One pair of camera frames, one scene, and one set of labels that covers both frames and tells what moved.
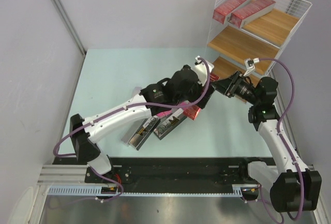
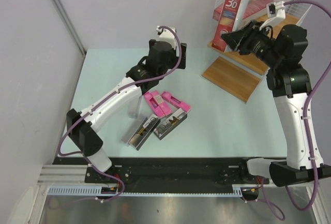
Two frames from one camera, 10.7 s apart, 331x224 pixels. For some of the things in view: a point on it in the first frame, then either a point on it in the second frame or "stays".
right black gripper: x=228 y=87 to x=241 y=40
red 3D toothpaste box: x=193 y=112 to x=236 y=2
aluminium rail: x=63 y=175 stays
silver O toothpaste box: x=139 y=137 stays
